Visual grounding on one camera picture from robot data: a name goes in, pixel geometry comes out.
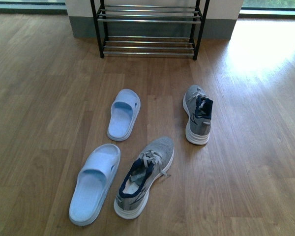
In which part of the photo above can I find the black metal shoe rack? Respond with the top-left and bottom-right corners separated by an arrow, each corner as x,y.
90,0 -> 210,60

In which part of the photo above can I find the light blue slipper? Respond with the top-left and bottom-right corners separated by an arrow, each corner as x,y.
69,144 -> 120,226
107,89 -> 141,142

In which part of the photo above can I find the grey sneaker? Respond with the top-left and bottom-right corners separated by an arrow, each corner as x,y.
114,136 -> 175,219
183,85 -> 213,145

